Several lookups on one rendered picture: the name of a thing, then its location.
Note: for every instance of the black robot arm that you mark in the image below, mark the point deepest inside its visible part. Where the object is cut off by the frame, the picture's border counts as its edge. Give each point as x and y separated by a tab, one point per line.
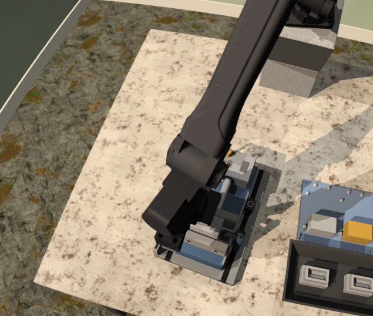
196	155

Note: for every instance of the yellow brass block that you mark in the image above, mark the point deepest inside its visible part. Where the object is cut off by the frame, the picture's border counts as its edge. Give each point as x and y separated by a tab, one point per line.
356	232

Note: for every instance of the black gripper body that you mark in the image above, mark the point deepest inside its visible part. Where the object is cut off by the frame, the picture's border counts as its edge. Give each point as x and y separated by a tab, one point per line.
214	198

